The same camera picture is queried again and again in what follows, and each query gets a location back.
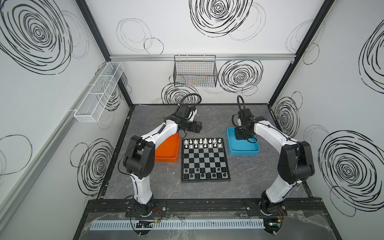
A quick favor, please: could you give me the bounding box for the aluminium wall rail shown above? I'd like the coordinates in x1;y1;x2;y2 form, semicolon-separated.
110;54;296;62

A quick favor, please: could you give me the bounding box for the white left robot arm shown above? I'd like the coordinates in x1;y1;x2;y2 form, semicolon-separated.
123;104;202;216

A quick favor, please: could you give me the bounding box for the black right frame post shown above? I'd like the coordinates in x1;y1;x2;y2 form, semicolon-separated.
269;0;335;107

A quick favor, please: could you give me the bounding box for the white mesh shelf basket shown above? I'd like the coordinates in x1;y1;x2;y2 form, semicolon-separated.
74;62;125;123

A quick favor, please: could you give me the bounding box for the black wire basket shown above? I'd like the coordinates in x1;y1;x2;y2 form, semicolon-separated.
173;60;219;88

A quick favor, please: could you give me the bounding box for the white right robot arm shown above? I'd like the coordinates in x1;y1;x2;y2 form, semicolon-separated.
234;108;315;215

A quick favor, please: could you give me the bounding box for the black vertical frame post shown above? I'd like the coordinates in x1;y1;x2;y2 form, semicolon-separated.
76;0;135;110

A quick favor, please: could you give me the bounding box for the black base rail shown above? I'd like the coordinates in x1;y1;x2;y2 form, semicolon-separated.
85;197;326;218

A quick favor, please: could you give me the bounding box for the black and white chessboard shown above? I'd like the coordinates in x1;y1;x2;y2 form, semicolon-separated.
181;138;231;182

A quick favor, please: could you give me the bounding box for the white slotted cable duct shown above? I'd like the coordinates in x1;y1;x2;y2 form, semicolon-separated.
89;219;265;231

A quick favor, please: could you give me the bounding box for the orange plastic tray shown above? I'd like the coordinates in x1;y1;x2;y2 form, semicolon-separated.
155;133;180;163

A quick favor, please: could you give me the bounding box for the blue plastic tray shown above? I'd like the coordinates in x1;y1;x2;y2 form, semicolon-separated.
227;127;260;156

